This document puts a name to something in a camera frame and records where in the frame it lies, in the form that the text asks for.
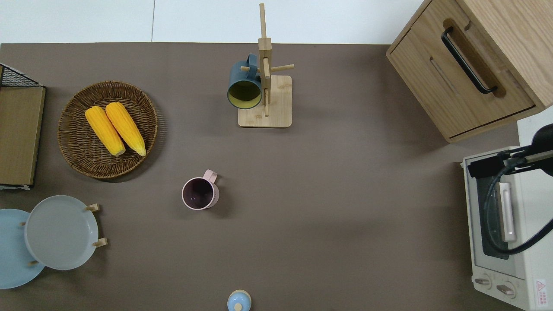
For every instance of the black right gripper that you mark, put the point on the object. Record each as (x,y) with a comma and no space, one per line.
(542,147)

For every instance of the pink ribbed mug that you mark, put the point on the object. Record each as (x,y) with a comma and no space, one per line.
(199,194)

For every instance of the white toaster oven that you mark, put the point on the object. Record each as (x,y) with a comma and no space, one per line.
(531,268)

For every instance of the brown table mat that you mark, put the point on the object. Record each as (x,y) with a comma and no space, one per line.
(345,194)

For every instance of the wooden mug tree stand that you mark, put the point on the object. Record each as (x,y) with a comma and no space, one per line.
(278,97)

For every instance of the dark blue mug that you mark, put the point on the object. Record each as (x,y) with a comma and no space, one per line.
(244,90)

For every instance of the yellow corn cob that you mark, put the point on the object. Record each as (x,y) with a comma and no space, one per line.
(125,127)
(105,130)

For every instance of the wooden plate rack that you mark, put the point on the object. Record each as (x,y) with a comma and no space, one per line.
(100,242)

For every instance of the brown wicker basket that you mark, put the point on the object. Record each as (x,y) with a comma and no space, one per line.
(86,160)

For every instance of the grey plate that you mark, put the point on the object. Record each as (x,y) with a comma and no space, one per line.
(60,233)

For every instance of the light blue plate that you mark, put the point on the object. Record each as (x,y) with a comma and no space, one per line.
(13,268)

